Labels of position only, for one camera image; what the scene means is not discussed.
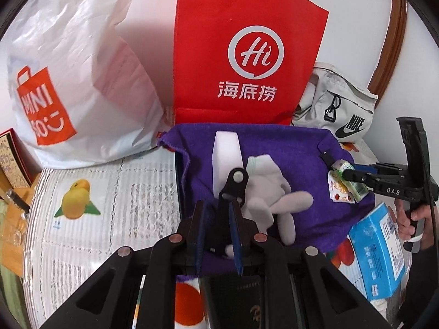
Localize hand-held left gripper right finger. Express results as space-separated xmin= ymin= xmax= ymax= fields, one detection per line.
xmin=228 ymin=199 xmax=395 ymax=329

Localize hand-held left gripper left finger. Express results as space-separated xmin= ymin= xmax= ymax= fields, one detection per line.
xmin=39 ymin=199 xmax=206 ymax=329

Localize green packet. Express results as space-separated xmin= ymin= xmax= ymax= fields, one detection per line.
xmin=331 ymin=159 xmax=369 ymax=203

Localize fruit-printed packet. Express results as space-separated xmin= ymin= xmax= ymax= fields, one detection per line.
xmin=327 ymin=171 xmax=355 ymax=203

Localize white gloves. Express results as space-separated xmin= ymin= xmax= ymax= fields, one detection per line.
xmin=224 ymin=154 xmax=314 ymax=259

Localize white sponge block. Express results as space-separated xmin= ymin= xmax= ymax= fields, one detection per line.
xmin=212 ymin=131 xmax=243 ymax=197

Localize person's right hand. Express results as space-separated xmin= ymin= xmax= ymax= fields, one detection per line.
xmin=394 ymin=197 xmax=438 ymax=251

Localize dark green box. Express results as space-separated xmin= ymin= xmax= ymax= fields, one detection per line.
xmin=199 ymin=274 xmax=271 ymax=329

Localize blue tissue pack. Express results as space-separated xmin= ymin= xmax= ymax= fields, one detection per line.
xmin=348 ymin=202 xmax=409 ymax=300

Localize purple towel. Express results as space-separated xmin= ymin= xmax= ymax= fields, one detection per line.
xmin=161 ymin=123 xmax=376 ymax=276

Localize grey waist bag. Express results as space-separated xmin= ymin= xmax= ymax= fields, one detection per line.
xmin=291 ymin=62 xmax=379 ymax=141

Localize white plastic shopping bag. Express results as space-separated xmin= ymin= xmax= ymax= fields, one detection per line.
xmin=7 ymin=0 xmax=172 ymax=168

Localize black pen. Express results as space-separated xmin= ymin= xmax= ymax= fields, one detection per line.
xmin=0 ymin=190 xmax=31 ymax=213

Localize red paper shopping bag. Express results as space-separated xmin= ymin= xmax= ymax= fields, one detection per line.
xmin=172 ymin=0 xmax=330 ymax=127

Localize green bed sheet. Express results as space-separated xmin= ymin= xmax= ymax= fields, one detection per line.
xmin=0 ymin=267 xmax=35 ymax=329

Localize brown patterned box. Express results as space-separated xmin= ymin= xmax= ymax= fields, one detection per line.
xmin=0 ymin=128 xmax=41 ymax=188

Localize brown wooden door frame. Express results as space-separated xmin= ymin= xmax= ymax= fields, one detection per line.
xmin=368 ymin=0 xmax=409 ymax=93

